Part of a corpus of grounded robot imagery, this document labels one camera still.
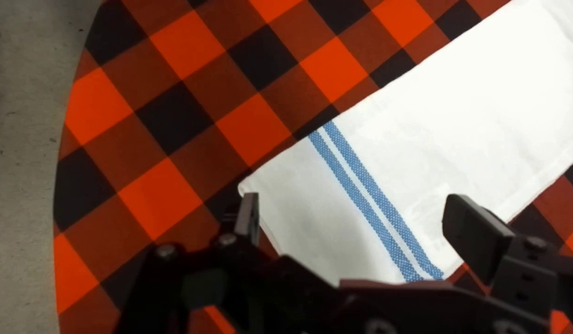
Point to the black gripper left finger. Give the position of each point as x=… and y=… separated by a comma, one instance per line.
x=249, y=216

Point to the red black checkered tablecloth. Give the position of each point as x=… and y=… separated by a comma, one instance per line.
x=175, y=118

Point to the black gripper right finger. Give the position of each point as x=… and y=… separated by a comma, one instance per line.
x=481, y=238

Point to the white cloth with blue stripes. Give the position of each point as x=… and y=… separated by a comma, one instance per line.
x=458, y=136

